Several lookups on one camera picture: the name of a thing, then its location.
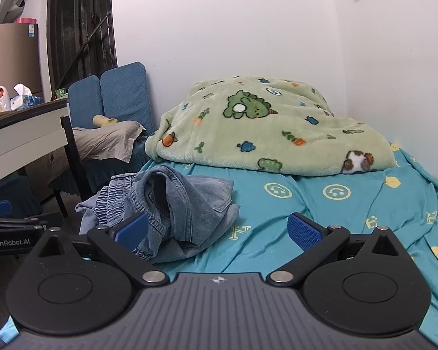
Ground blue tissue pack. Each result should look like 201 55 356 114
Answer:
10 83 44 111

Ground bronze refrigerator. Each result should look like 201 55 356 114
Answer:
0 24 44 99

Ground dark glass door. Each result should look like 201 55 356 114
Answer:
46 0 117 99

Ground green printed fleece blanket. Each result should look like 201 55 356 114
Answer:
145 76 397 175

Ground yellow plush toy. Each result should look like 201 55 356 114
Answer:
92 115 118 129

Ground blue denim pants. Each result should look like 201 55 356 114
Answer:
75 165 241 264

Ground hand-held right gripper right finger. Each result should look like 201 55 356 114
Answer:
266 212 411 286

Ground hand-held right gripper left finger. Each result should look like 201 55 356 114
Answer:
29 213 168 287

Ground grey cloth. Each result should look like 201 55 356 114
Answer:
72 121 147 163

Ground dark blue covered chair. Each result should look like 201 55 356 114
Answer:
0 172 34 216

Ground teal printed bed sheet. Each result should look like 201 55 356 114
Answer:
131 142 438 350

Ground white table black legs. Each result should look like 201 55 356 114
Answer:
0 98 92 205

